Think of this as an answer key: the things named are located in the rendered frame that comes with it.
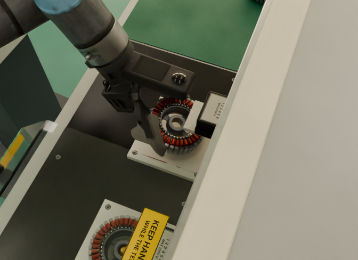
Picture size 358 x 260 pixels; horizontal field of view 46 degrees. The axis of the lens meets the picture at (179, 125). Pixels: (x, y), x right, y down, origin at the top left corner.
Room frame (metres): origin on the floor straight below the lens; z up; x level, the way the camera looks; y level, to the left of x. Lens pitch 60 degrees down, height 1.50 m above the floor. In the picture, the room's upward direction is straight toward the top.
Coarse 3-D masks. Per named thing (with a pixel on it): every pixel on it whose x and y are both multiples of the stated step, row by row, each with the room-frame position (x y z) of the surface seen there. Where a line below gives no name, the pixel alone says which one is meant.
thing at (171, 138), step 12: (168, 96) 0.44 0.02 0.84; (156, 108) 0.41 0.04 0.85; (168, 108) 0.42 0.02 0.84; (180, 108) 0.42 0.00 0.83; (168, 120) 0.40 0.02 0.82; (180, 120) 0.40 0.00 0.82; (168, 132) 0.38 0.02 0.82; (180, 132) 0.38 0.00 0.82; (168, 144) 0.34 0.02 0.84; (180, 144) 0.35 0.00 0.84; (192, 144) 0.35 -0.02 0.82
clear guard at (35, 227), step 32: (32, 128) 0.26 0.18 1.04; (64, 128) 0.25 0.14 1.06; (0, 160) 0.23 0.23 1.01; (32, 160) 0.21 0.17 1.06; (64, 160) 0.21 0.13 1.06; (96, 160) 0.21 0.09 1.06; (128, 160) 0.21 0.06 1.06; (160, 160) 0.21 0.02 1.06; (0, 192) 0.17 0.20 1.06; (32, 192) 0.17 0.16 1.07; (64, 192) 0.17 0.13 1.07; (96, 192) 0.17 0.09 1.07; (128, 192) 0.17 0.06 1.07; (160, 192) 0.17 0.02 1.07; (0, 224) 0.13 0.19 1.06; (32, 224) 0.13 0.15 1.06; (64, 224) 0.13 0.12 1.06; (96, 224) 0.13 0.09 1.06; (128, 224) 0.13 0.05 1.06; (0, 256) 0.10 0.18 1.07; (32, 256) 0.10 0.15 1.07; (64, 256) 0.10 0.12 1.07; (96, 256) 0.10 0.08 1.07; (160, 256) 0.10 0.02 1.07
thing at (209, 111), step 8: (208, 96) 0.39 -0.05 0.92; (216, 96) 0.39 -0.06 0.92; (224, 96) 0.39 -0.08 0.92; (200, 104) 0.40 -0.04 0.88; (208, 104) 0.37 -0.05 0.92; (216, 104) 0.37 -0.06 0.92; (192, 112) 0.38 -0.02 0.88; (200, 112) 0.36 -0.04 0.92; (208, 112) 0.36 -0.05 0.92; (216, 112) 0.36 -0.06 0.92; (192, 120) 0.37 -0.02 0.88; (200, 120) 0.34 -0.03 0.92; (208, 120) 0.34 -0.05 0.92; (216, 120) 0.34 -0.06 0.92; (184, 128) 0.35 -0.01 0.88; (192, 128) 0.35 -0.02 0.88; (200, 128) 0.34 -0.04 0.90; (208, 128) 0.34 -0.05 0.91; (208, 136) 0.33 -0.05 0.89
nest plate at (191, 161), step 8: (160, 96) 0.48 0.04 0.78; (136, 144) 0.37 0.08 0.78; (144, 144) 0.37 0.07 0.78; (200, 144) 0.37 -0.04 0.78; (144, 152) 0.36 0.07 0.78; (152, 152) 0.36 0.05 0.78; (192, 152) 0.36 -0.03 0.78; (200, 152) 0.36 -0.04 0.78; (168, 160) 0.34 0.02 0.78; (176, 160) 0.34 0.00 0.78; (184, 160) 0.34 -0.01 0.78; (192, 160) 0.34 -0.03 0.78; (200, 160) 0.34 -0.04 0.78; (184, 168) 0.32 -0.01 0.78; (192, 168) 0.32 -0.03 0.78
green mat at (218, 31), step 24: (144, 0) 0.80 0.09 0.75; (168, 0) 0.80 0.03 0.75; (192, 0) 0.80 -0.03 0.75; (216, 0) 0.80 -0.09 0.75; (240, 0) 0.80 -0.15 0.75; (144, 24) 0.72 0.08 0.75; (168, 24) 0.72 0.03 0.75; (192, 24) 0.72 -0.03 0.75; (216, 24) 0.72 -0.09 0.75; (240, 24) 0.72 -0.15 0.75; (168, 48) 0.64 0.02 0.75; (192, 48) 0.64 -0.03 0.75; (216, 48) 0.64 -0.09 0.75; (240, 48) 0.64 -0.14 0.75
